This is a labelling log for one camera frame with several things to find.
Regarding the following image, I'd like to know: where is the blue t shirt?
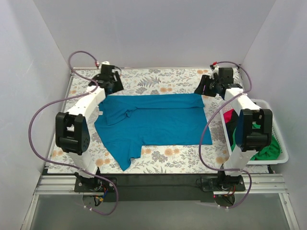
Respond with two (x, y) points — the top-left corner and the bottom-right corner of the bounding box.
(94, 93), (213, 171)

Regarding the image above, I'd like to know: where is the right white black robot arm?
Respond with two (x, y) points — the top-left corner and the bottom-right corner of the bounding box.
(195, 64), (273, 191)

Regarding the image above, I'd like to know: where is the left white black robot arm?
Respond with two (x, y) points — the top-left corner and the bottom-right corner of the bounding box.
(55, 61), (123, 192)

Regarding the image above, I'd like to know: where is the magenta t shirt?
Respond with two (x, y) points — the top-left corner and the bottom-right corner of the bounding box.
(223, 109), (238, 124)

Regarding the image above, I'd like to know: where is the black t shirt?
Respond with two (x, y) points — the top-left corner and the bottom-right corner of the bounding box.
(226, 116), (238, 147)

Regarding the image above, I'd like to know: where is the floral patterned table mat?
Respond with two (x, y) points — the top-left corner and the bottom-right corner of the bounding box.
(87, 69), (229, 173)

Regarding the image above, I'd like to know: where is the white plastic laundry basket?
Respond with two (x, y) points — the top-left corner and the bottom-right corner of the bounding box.
(220, 99), (290, 165)

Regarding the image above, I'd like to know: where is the green t shirt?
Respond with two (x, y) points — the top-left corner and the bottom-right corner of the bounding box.
(250, 135), (281, 161)

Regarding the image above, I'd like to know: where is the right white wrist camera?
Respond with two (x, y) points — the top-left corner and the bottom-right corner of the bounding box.
(210, 62), (219, 79)

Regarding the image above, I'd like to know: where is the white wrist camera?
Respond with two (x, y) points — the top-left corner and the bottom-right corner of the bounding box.
(210, 62), (219, 79)
(95, 61), (114, 70)

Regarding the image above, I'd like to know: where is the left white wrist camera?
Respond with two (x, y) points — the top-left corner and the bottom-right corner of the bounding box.
(95, 61), (114, 70)

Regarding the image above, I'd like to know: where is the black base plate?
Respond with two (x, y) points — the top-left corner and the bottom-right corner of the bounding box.
(74, 174), (248, 205)

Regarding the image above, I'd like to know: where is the aluminium frame rail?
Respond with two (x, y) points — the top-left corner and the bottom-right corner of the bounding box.
(35, 175), (76, 195)

